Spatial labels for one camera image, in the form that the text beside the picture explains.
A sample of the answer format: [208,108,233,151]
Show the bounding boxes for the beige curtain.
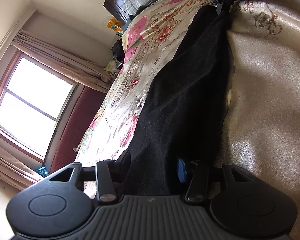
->
[0,29,113,190]

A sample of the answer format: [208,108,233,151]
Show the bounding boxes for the maroon bed headboard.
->
[50,87,106,173]

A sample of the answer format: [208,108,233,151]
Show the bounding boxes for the window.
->
[0,50,78,163]

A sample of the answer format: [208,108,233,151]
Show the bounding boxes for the floral satin bedspread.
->
[76,0,300,239]

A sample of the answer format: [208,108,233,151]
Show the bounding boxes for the blue bag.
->
[35,166,49,178]

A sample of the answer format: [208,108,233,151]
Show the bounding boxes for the black pants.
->
[117,5,231,196]

